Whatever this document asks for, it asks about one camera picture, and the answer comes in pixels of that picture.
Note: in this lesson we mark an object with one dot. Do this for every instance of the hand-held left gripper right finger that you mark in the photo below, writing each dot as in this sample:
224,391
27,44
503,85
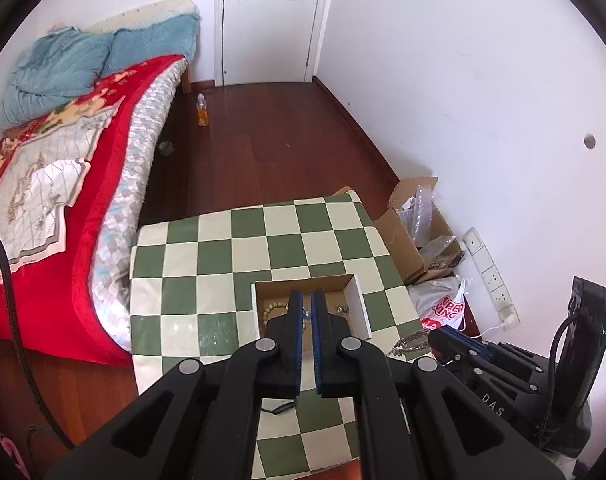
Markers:
319,330

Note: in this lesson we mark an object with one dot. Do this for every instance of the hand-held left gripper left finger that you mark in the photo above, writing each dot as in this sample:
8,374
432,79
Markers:
295,330

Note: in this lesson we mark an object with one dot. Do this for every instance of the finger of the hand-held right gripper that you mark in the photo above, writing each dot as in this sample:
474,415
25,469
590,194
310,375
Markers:
458,342
520,357

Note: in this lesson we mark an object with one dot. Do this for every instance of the small metal jewelry piece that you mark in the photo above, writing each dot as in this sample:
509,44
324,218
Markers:
341,308

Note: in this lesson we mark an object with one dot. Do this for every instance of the white cardboard box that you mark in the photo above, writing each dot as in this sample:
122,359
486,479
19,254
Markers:
355,295

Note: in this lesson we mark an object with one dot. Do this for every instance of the white red printed plastic bag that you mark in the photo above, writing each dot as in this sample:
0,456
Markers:
440,305

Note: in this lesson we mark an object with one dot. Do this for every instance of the dark packet in box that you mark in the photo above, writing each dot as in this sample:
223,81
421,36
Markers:
440,252

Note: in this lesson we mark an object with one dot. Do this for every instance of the green checkered tablecloth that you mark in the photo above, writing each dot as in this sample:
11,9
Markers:
218,270

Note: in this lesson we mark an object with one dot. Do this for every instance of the brown cardboard box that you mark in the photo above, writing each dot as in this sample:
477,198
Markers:
408,240

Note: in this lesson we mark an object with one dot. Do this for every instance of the clear bubble wrap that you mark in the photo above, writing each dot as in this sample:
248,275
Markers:
423,210

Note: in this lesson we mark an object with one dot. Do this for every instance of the small clear floor object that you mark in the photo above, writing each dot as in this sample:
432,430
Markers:
165,147

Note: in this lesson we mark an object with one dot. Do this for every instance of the orange liquid bottle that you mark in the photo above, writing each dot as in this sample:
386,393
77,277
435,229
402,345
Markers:
202,111

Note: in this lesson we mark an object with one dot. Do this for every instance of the bed with quilted mattress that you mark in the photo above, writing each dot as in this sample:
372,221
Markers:
133,140

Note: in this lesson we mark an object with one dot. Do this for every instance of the red printed blanket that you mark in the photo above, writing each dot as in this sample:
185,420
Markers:
78,170

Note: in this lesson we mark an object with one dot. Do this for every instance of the white door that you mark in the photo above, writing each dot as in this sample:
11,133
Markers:
270,20

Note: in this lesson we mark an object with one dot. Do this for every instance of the blue fleece blanket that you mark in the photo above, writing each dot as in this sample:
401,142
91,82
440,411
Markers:
68,65

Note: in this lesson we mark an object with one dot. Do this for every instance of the white wall socket strip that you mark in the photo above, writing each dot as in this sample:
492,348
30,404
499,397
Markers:
490,275

